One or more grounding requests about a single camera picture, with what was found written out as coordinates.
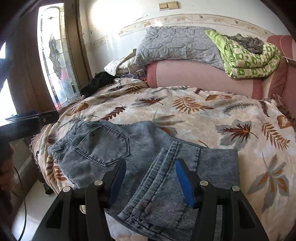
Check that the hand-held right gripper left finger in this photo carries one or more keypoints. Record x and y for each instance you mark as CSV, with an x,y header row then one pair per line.
x,y
118,176

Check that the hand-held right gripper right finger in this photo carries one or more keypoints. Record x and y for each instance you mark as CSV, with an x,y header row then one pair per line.
x,y
185,180

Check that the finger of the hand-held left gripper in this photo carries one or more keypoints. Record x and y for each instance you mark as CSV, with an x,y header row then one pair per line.
x,y
49,118

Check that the blue denim pants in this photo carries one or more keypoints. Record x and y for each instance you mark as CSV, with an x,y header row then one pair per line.
x,y
148,139

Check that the person's left hand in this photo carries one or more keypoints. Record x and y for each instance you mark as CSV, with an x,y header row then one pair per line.
x,y
5,171

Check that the black cloth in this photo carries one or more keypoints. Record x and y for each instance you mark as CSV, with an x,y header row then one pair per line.
x,y
97,83

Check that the stained glass window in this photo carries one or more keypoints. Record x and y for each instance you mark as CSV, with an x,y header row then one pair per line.
x,y
55,58

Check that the leaf print quilt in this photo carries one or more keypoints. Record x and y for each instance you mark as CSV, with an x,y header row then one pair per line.
x,y
208,115

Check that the cream pillow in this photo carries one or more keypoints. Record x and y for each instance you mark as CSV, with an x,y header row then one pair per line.
x,y
122,63

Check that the small colourful box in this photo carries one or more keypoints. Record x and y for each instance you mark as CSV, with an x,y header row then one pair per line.
x,y
141,73

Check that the pink padded headboard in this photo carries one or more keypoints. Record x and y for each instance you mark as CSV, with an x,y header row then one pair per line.
x,y
196,74

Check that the green patterned blanket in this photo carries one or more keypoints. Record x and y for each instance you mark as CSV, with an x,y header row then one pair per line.
x,y
249,63

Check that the grey quilted blanket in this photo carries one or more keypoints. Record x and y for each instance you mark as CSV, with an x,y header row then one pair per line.
x,y
175,44

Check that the dark grey cloth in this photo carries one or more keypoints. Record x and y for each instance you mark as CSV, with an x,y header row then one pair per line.
x,y
249,42

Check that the wooden door frame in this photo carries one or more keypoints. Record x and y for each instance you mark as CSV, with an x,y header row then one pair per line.
x,y
81,46

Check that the beige wall switch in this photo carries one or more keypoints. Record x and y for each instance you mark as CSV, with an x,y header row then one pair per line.
x,y
173,4
163,6

